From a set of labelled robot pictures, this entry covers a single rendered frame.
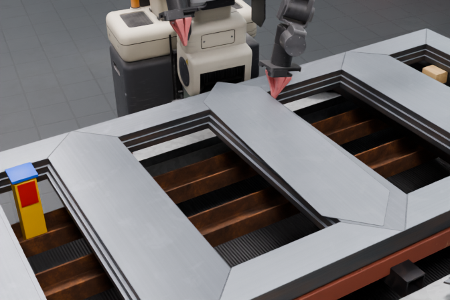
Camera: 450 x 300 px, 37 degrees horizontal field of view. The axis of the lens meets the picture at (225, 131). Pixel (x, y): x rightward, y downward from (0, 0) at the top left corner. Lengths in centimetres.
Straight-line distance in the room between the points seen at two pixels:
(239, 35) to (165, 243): 110
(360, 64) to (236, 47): 46
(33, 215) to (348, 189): 73
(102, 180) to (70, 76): 252
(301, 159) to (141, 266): 49
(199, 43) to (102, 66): 192
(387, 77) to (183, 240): 89
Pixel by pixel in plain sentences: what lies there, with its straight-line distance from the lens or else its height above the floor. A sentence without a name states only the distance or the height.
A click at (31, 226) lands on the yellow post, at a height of 75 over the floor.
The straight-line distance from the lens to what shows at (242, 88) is 193.
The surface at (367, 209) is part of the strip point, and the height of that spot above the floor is 86.
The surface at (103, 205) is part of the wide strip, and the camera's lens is 151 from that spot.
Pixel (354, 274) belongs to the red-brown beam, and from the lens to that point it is 141.
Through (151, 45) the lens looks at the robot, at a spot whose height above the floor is 75.
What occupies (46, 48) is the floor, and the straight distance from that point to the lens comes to 448.
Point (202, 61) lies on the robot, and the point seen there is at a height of 79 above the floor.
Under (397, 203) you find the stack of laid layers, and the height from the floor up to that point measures 86.
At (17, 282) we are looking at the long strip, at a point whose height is 86.
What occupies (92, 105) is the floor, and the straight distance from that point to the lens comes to 372.
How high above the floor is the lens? 176
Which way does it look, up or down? 31 degrees down
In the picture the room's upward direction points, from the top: 2 degrees counter-clockwise
